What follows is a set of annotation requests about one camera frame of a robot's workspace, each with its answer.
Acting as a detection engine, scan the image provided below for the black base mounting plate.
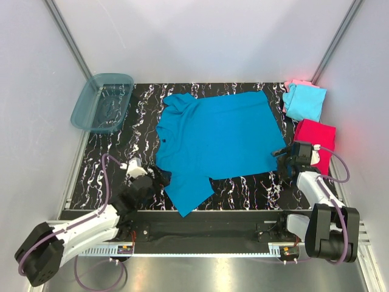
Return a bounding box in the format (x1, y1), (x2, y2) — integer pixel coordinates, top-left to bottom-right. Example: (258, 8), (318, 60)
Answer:
(113, 210), (302, 251)

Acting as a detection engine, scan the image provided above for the red folded shirt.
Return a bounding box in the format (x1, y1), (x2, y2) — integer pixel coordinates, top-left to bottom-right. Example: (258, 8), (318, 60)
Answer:
(294, 119), (336, 175)

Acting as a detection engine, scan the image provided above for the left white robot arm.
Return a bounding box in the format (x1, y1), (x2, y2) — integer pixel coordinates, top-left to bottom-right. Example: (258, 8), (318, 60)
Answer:
(15, 165), (171, 287)

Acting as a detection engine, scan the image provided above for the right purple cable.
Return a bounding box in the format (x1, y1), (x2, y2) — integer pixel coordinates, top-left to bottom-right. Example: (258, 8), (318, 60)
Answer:
(250, 145), (350, 265)

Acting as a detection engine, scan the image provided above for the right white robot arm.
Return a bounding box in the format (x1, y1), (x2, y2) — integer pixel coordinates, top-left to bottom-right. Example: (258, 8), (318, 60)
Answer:
(272, 141), (360, 265)

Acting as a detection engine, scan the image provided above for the teal plastic bin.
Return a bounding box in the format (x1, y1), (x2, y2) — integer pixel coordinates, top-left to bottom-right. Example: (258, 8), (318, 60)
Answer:
(71, 73), (134, 134)

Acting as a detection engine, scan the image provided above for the pink folded shirt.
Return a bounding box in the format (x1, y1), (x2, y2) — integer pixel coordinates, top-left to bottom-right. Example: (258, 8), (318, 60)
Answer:
(282, 78), (320, 113)

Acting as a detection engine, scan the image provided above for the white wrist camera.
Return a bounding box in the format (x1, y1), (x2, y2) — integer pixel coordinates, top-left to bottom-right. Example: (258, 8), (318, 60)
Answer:
(120, 158), (147, 178)
(311, 144), (320, 165)

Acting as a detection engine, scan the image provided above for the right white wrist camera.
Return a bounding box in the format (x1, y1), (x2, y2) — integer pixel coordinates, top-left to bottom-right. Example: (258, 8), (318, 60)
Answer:
(311, 144), (320, 165)

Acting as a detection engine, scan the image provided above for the blue t shirt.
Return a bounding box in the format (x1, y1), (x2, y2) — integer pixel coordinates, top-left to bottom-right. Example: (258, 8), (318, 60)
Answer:
(156, 91), (286, 217)

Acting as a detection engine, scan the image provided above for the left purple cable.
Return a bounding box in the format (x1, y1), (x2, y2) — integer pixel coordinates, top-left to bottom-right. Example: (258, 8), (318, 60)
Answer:
(18, 153), (128, 289)

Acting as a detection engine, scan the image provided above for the white slotted cable duct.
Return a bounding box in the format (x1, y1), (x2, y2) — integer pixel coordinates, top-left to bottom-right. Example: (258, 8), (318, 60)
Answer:
(79, 245), (281, 258)

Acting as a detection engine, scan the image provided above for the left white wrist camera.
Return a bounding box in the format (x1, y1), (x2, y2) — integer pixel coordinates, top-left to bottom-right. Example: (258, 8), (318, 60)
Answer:
(120, 158), (147, 178)

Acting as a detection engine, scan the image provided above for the light blue folded shirt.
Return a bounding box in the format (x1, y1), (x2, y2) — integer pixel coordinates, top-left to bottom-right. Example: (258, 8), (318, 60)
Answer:
(283, 83), (327, 122)

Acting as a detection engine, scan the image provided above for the purple cable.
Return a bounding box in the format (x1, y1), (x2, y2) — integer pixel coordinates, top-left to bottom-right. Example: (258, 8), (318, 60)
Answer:
(18, 153), (128, 289)
(250, 145), (350, 265)

